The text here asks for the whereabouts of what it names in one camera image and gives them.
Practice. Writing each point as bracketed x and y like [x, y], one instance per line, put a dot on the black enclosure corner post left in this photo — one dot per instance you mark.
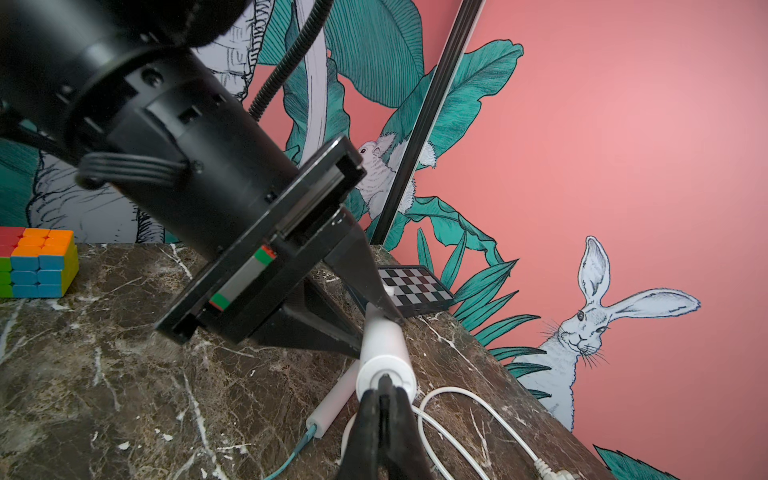
[442, 78]

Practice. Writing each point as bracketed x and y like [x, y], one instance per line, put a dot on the white electric toothbrush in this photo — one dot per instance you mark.
[320, 420]
[384, 352]

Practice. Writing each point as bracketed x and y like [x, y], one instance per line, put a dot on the colourful Rubik's cube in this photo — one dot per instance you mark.
[37, 263]

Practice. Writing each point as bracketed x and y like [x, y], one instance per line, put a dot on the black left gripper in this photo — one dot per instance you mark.
[160, 128]

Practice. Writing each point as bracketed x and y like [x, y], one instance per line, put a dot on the black white chessboard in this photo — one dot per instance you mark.
[415, 290]

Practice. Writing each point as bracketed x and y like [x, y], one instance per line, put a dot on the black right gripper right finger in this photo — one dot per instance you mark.
[401, 453]

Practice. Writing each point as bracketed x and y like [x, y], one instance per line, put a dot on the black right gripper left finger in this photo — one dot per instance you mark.
[360, 460]

